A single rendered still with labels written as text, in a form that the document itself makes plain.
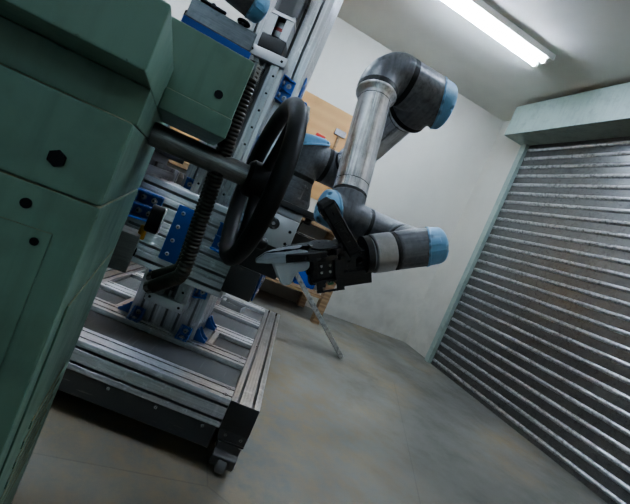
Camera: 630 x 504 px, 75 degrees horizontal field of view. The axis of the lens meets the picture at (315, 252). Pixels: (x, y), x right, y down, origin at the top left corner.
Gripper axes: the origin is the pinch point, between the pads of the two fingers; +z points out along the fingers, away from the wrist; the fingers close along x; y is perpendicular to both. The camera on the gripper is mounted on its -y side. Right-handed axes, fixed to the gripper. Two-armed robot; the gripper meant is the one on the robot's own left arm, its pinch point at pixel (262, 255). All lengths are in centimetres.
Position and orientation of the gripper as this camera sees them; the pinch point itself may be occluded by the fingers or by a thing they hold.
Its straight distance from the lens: 73.5
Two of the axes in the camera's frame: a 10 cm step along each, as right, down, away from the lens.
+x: -2.5, -2.2, 9.4
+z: -9.7, 1.2, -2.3
